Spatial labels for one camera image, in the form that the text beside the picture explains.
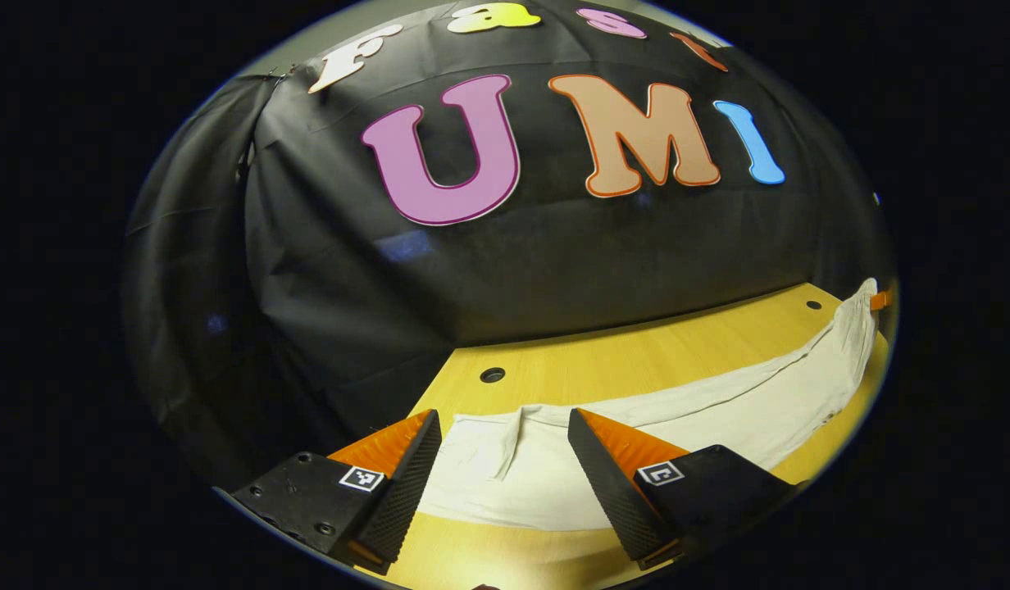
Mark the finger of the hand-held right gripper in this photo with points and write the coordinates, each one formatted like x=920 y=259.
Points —
x=880 y=300

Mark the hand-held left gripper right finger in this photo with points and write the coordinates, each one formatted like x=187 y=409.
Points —
x=616 y=492

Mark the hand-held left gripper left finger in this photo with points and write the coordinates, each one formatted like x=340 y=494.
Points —
x=402 y=492

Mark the black backdrop cloth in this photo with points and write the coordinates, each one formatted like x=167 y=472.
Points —
x=554 y=262

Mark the white jeans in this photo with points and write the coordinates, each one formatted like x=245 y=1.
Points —
x=718 y=410

